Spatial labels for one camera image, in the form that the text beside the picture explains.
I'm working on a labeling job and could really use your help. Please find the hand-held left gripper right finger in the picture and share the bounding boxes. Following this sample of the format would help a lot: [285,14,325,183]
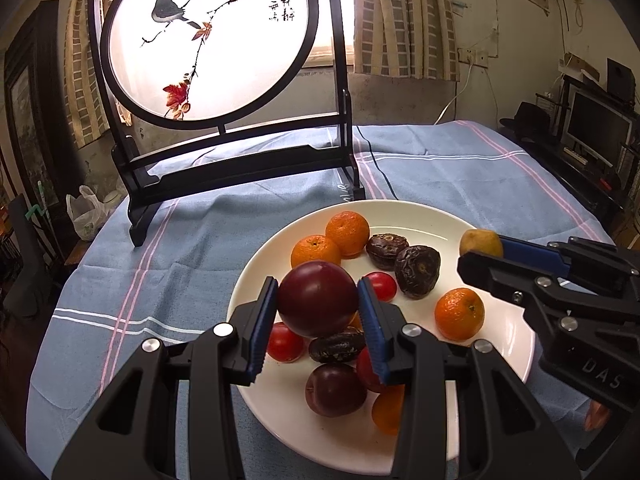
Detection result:
[356,278,583,480]

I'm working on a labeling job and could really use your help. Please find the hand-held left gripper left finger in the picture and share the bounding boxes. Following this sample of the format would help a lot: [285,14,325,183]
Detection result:
[51,276,279,480]

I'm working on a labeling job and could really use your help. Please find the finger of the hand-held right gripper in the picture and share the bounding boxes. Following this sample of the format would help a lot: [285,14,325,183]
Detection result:
[457,251,640,356]
[500,235,640,291]

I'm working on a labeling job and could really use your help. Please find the red tomato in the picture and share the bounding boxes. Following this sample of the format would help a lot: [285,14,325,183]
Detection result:
[266,322,305,363]
[361,271,398,303]
[356,346,396,394]

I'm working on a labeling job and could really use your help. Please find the small yellow loquat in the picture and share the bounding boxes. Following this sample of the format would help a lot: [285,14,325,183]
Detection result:
[459,229,504,259]

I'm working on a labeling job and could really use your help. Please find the dark brown speckled fruit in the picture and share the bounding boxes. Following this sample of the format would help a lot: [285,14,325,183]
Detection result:
[308,327,366,364]

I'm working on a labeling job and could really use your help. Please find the large dark purple plum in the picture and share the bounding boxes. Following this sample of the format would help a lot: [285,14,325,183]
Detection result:
[277,261,359,338]

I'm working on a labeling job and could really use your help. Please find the dark date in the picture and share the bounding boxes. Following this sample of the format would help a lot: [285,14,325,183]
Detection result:
[394,245,442,300]
[365,233,410,271]

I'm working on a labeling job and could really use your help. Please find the smooth orange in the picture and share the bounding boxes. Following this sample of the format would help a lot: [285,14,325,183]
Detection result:
[371,385,406,436]

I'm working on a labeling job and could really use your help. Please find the white oval plate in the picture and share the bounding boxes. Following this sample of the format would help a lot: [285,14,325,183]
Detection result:
[226,200,536,476]

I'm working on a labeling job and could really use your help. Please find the mandarin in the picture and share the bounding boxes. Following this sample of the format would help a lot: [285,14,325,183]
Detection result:
[434,287,486,341]
[290,234,343,268]
[325,211,371,259]

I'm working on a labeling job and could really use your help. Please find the person's right hand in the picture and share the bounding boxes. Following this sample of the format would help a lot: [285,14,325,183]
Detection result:
[584,400,612,432]

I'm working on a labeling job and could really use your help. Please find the dark red plum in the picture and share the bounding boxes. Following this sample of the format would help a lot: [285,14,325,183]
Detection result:
[305,363,368,418]

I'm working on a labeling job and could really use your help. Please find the black desk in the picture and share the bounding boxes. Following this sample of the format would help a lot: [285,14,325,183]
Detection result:
[500,125,640,221]

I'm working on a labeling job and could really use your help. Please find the blue plaid tablecloth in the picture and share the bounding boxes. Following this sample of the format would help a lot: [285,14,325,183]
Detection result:
[25,120,616,480]

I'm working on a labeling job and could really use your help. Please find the black hat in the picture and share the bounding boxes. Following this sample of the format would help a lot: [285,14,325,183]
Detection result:
[500,101,551,136]

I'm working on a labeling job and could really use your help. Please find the computer monitor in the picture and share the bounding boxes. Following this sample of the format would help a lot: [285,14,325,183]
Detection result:
[560,87,636,161]

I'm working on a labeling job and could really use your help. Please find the black speaker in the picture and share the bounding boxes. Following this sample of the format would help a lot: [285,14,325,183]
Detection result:
[606,58,637,101]

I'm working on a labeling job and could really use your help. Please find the white plastic bag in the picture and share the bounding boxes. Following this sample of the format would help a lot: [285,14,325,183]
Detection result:
[66,185,121,242]

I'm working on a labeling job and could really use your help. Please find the checked beige curtain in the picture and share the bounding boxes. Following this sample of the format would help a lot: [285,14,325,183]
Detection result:
[350,0,461,81]
[65,0,131,148]

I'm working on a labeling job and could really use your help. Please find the round painted screen black stand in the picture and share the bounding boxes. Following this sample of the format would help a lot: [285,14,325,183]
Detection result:
[87,0,367,247]

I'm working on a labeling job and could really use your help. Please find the dark framed painting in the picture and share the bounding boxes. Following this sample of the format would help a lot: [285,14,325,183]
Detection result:
[4,0,66,211]

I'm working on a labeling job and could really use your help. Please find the black cable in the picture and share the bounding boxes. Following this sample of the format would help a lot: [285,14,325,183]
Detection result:
[357,137,396,201]

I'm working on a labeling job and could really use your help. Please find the white cable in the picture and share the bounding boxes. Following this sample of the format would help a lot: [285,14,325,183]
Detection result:
[432,62,473,126]

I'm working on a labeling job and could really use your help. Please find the white wall socket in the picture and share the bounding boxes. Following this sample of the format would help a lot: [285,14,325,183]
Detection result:
[457,47,490,67]

